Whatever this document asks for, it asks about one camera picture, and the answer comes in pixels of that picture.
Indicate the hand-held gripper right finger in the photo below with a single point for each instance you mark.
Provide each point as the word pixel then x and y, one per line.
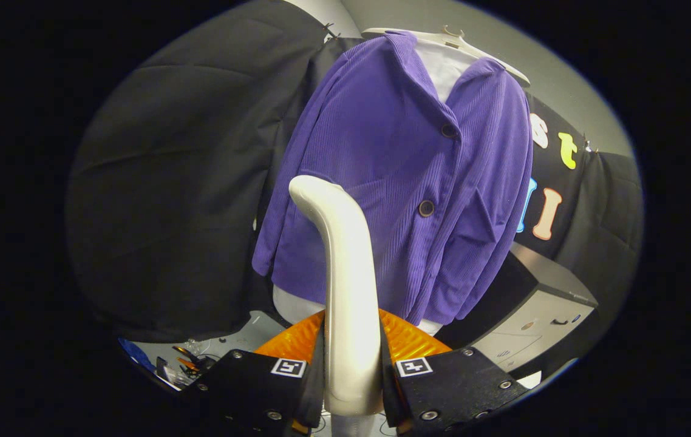
pixel 449 388

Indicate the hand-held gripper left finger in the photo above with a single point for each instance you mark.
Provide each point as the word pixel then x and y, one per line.
pixel 254 388

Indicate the white garment steamer head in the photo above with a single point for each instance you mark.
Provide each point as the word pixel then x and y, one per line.
pixel 351 291

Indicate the white clothes hanger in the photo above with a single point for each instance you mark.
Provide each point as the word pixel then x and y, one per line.
pixel 418 34

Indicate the grey drawer cabinet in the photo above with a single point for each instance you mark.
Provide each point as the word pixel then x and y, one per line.
pixel 524 346

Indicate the white torso form board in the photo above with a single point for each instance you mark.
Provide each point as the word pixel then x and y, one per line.
pixel 442 70

